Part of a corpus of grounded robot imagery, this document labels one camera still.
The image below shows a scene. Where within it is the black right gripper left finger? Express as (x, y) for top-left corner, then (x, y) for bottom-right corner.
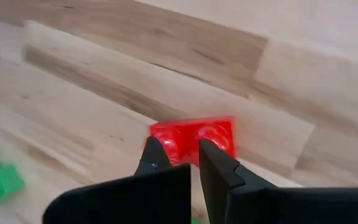
(42, 136), (192, 224)

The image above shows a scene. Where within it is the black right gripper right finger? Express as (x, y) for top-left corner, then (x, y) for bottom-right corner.
(198, 139), (358, 224)

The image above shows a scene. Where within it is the red two-stud block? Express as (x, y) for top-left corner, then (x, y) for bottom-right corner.
(147, 116), (237, 169)

